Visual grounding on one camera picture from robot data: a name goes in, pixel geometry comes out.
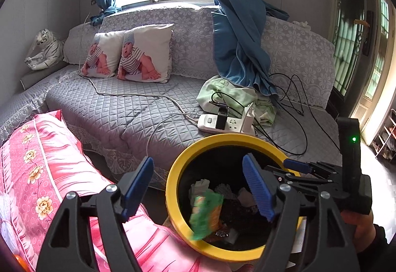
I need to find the green glass door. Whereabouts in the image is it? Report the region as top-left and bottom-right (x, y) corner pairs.
(326, 0), (396, 149)

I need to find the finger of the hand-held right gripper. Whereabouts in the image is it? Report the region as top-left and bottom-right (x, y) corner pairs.
(283, 158), (343, 178)
(265, 165), (342, 199)

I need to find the pale lilac fluffy cloth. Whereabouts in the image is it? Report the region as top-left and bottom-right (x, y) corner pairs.
(0, 192), (16, 248)

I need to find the pale green cloth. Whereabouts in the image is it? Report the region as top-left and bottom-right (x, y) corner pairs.
(196, 76), (277, 127)

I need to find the baby print pillow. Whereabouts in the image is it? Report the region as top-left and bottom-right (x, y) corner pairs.
(79, 31), (126, 78)
(117, 24), (174, 83)

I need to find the grey quilted sofa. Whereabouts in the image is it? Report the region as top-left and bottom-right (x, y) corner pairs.
(0, 3), (344, 192)

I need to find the shoe rack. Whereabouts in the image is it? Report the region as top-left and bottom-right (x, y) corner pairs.
(371, 108), (396, 161)

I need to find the person's right forearm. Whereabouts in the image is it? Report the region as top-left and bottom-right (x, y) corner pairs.
(356, 224), (393, 272)

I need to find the orange tangerine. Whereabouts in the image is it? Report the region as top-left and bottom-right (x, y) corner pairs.
(12, 255), (28, 272)

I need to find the white tiger plush toy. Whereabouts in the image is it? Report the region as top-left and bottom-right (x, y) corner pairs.
(25, 29), (65, 70)

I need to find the green snack packet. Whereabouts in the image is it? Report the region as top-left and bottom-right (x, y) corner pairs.
(189, 191), (224, 241)

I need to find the white power strip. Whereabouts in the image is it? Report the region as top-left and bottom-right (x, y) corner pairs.
(197, 114), (257, 138)

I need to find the yellow rimmed black trash bin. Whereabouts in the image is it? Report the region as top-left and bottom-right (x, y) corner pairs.
(165, 133), (305, 263)

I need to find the black charger plug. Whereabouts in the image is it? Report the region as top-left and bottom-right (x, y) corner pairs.
(215, 107), (229, 130)

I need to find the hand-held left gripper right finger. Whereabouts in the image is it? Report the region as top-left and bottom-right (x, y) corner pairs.
(242, 153), (361, 272)

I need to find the black cable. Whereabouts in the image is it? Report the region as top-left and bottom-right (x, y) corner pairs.
(254, 73), (341, 156)
(210, 91), (305, 115)

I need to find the white charger plug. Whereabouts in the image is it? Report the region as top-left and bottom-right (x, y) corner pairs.
(241, 102), (256, 132)

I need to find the person's right hand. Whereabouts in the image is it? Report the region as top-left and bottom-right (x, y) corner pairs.
(340, 210), (376, 254)

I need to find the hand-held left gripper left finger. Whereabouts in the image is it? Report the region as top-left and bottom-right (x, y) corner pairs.
(35, 156), (154, 272)

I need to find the pink floral blanket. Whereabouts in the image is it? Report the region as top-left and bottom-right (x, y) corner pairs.
(0, 110), (236, 272)

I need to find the white cable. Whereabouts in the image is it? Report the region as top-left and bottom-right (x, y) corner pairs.
(145, 119), (201, 190)
(81, 52), (201, 120)

